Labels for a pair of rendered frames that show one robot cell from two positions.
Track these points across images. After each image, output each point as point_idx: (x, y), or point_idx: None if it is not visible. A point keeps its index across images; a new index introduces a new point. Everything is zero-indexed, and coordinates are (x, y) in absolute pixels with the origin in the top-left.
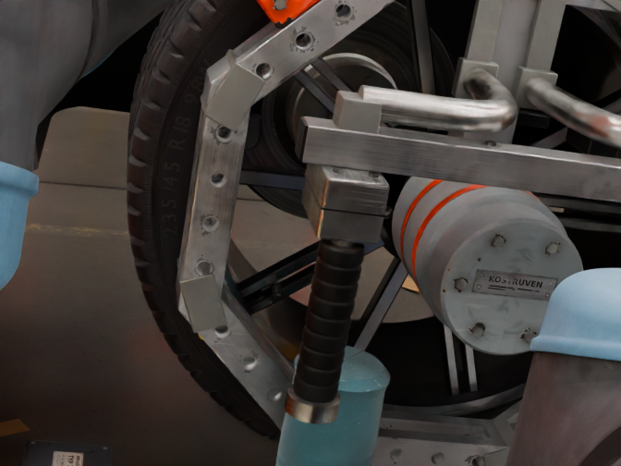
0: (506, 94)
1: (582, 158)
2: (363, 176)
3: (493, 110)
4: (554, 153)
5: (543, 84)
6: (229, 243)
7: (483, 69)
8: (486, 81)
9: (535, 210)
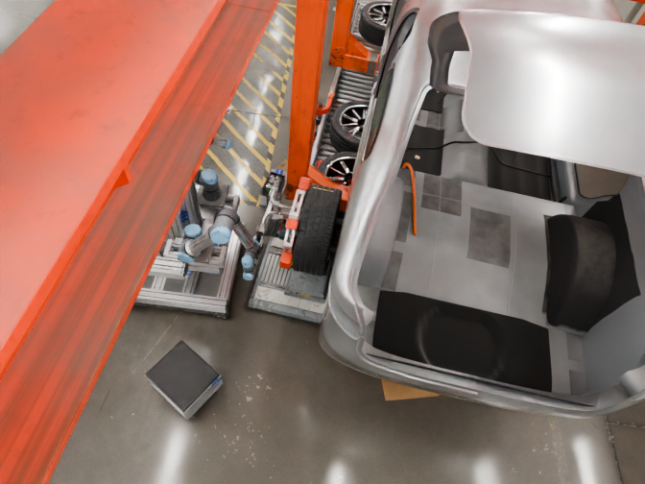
0: (276, 203)
1: (267, 209)
2: (271, 193)
3: (271, 199)
4: (269, 207)
5: (286, 212)
6: None
7: (291, 207)
8: (284, 205)
9: (277, 218)
